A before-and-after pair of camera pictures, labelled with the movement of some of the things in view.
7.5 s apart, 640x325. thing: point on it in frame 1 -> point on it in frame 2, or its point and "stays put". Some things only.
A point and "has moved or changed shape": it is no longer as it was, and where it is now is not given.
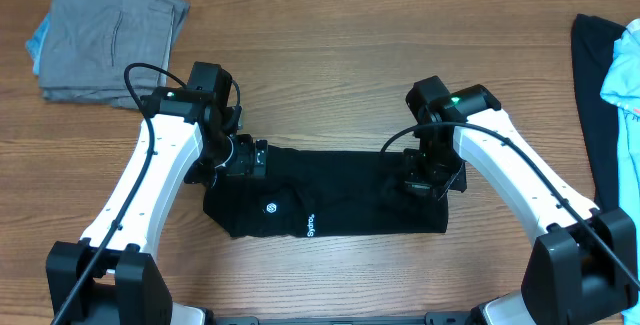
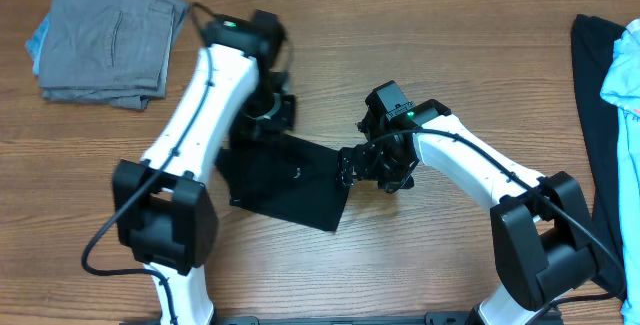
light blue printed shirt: [621, 88] stays put
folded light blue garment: [34, 45] stays put
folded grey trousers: [109, 36] stays put
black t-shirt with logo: [314, 192] has moved or changed shape
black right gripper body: [417, 176] -> [346, 166]
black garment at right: [593, 40] stays put
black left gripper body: [241, 162] -> [264, 114]
